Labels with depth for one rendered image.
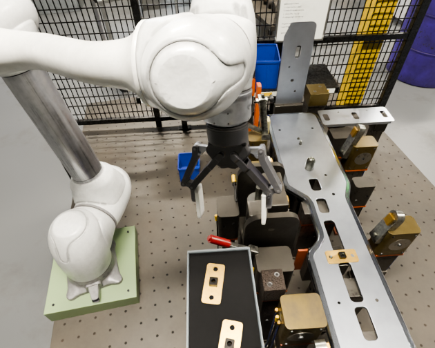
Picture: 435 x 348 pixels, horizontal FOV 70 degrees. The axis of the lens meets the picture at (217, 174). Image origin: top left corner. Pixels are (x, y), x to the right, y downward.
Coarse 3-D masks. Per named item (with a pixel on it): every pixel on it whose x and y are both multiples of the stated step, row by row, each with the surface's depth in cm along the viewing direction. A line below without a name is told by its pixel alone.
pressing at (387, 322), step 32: (288, 128) 123; (320, 128) 122; (288, 160) 110; (320, 160) 110; (320, 192) 100; (320, 224) 91; (352, 224) 91; (320, 256) 84; (352, 256) 84; (320, 288) 78; (384, 288) 78; (352, 320) 73; (384, 320) 73
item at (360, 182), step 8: (368, 176) 105; (352, 184) 105; (360, 184) 103; (368, 184) 103; (352, 192) 105; (360, 192) 104; (368, 192) 104; (352, 200) 107; (360, 200) 107; (360, 208) 112; (336, 232) 122
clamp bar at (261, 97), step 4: (260, 96) 100; (272, 96) 100; (256, 100) 101; (260, 100) 99; (264, 100) 99; (268, 100) 101; (272, 100) 100; (260, 104) 100; (264, 104) 100; (260, 108) 101; (264, 108) 102; (260, 112) 102; (264, 112) 102; (260, 116) 104; (264, 116) 104; (260, 120) 106; (264, 120) 105; (260, 124) 109; (264, 124) 106; (264, 128) 108; (264, 132) 109
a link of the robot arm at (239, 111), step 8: (240, 96) 49; (248, 96) 51; (232, 104) 50; (240, 104) 50; (248, 104) 51; (224, 112) 50; (232, 112) 50; (240, 112) 51; (248, 112) 52; (208, 120) 52; (216, 120) 51; (224, 120) 51; (232, 120) 51; (240, 120) 51
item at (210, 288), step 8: (208, 264) 66; (216, 264) 66; (208, 272) 65; (216, 272) 65; (208, 280) 64; (216, 280) 63; (208, 288) 62; (216, 288) 62; (208, 296) 61; (216, 296) 61
